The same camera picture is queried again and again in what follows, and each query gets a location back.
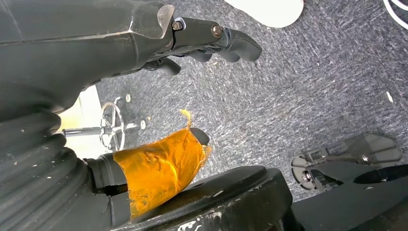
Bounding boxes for black robot body housing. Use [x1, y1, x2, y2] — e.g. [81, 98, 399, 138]
[111, 164, 408, 231]

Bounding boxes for white floor cable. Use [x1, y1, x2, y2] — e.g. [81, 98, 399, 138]
[382, 0, 408, 31]

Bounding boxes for pale panel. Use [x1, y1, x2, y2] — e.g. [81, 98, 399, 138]
[59, 85, 107, 160]

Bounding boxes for chrome stool with foot ring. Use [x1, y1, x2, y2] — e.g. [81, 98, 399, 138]
[63, 95, 148, 153]

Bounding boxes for white rounded object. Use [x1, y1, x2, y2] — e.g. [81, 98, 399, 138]
[224, 0, 305, 29]

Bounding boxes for orange tape wrap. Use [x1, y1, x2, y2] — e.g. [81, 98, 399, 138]
[113, 109, 213, 220]

